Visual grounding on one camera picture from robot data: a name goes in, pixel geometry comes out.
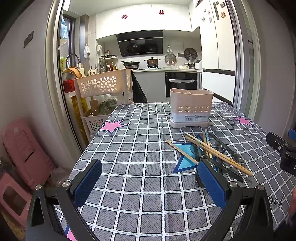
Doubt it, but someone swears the kitchen faucet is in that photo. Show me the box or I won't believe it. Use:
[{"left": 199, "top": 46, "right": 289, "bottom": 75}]
[{"left": 66, "top": 53, "right": 82, "bottom": 68}]

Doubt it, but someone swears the built-in black oven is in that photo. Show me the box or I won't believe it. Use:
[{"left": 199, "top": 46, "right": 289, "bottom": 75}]
[{"left": 165, "top": 72, "right": 199, "bottom": 97}]

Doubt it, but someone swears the white refrigerator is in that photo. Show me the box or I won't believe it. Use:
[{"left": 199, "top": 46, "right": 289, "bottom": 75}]
[{"left": 189, "top": 0, "right": 236, "bottom": 104}]

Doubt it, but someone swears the black wok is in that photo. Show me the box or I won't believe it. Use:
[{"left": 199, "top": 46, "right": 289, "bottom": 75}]
[{"left": 121, "top": 61, "right": 140, "bottom": 70}]

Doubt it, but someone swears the plain bamboo chopstick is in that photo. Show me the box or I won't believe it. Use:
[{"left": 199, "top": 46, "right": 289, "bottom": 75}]
[
  {"left": 184, "top": 132, "right": 253, "bottom": 176},
  {"left": 202, "top": 132, "right": 212, "bottom": 158},
  {"left": 166, "top": 140, "right": 198, "bottom": 164}
]

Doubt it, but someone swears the black plastic spoon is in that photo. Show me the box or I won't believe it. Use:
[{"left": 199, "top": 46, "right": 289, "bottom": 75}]
[
  {"left": 209, "top": 133, "right": 245, "bottom": 163},
  {"left": 190, "top": 144, "right": 243, "bottom": 183}
]

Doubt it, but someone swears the grey checkered tablecloth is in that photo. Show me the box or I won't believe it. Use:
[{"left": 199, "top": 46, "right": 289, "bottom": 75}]
[{"left": 70, "top": 102, "right": 295, "bottom": 240}]

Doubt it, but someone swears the brown cooking pot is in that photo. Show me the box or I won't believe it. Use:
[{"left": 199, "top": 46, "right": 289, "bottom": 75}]
[{"left": 145, "top": 57, "right": 160, "bottom": 68}]

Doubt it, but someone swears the black hanging bag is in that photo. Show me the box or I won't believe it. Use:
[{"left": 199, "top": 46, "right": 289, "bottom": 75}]
[{"left": 132, "top": 71, "right": 147, "bottom": 103}]

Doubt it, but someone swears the black range hood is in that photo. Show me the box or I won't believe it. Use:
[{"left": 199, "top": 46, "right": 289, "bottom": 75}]
[{"left": 116, "top": 30, "right": 164, "bottom": 57}]

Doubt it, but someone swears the beige plastic storage cart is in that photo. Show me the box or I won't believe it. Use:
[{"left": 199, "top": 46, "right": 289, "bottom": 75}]
[{"left": 73, "top": 69, "right": 133, "bottom": 140}]

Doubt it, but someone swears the pink plastic utensil holder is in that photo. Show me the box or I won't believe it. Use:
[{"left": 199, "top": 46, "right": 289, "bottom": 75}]
[{"left": 170, "top": 88, "right": 214, "bottom": 128}]

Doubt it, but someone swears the person's right hand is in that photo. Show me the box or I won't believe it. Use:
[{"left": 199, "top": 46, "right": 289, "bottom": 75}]
[{"left": 288, "top": 188, "right": 296, "bottom": 220}]

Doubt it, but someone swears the blue floral bamboo chopstick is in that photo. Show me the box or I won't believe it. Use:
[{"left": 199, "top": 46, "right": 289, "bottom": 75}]
[{"left": 205, "top": 129, "right": 213, "bottom": 158}]

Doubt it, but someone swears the pink plastic stool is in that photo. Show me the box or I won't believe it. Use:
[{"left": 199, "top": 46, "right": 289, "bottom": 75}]
[{"left": 1, "top": 120, "right": 55, "bottom": 227}]

